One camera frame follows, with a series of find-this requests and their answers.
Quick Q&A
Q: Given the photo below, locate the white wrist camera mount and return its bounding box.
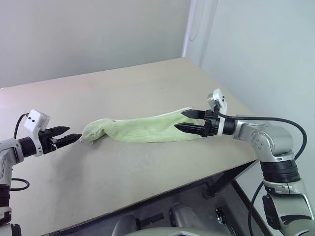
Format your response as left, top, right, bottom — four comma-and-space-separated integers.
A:
206, 88, 228, 136
24, 109, 51, 158

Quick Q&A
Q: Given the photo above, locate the black metal table frame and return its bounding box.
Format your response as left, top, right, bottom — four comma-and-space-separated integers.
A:
44, 159, 270, 236

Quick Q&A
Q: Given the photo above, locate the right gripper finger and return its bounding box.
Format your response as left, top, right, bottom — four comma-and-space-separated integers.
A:
174, 123, 205, 135
181, 109, 206, 120

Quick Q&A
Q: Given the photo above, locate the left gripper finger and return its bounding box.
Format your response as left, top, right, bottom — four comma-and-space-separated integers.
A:
48, 125, 71, 136
56, 133, 82, 149

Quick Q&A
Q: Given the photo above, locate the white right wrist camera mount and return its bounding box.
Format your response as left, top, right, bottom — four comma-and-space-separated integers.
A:
206, 88, 228, 136

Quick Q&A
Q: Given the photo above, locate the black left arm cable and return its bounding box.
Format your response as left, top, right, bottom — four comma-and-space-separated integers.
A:
9, 112, 30, 191

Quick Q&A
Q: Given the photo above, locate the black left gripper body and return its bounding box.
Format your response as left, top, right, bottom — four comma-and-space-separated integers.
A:
38, 129, 58, 155

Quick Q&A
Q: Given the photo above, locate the small black bracket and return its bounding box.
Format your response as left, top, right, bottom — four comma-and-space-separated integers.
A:
215, 208, 226, 225

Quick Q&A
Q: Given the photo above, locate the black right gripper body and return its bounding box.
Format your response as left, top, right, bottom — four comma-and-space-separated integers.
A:
201, 110, 220, 139

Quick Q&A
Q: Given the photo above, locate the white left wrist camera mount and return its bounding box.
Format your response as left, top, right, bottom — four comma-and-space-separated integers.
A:
24, 109, 51, 158

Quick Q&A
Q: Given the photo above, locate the light green towel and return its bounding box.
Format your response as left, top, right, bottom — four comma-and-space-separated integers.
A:
80, 107, 205, 147

